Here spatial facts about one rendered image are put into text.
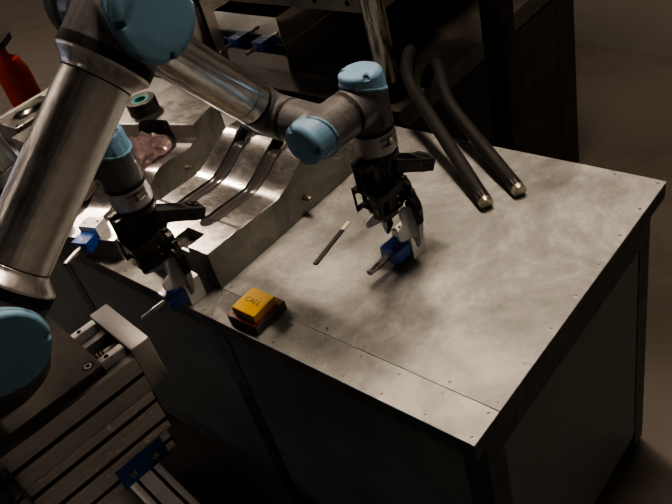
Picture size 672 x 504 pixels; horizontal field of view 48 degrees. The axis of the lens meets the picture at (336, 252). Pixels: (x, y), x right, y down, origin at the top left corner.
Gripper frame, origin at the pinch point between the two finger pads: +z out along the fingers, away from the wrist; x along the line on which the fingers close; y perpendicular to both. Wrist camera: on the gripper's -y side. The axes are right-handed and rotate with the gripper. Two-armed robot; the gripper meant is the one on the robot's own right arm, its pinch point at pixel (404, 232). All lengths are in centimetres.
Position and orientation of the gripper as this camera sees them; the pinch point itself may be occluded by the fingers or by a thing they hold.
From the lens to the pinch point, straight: 143.5
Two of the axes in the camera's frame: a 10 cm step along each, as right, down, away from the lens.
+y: -6.9, 5.6, -4.5
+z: 2.2, 7.6, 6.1
